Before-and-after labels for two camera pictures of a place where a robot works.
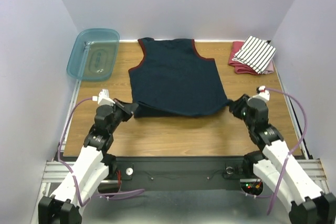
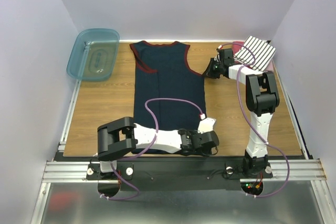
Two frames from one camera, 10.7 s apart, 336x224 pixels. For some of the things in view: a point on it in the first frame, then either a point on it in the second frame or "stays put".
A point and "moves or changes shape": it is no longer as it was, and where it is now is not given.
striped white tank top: [256, 54] stays put
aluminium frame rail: [56, 171] stays put
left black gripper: [126, 108] → [204, 153]
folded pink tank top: [269, 69] stays put
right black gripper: [240, 106] → [211, 69]
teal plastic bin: [94, 54] stays put
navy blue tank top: [172, 80] moves or changes shape
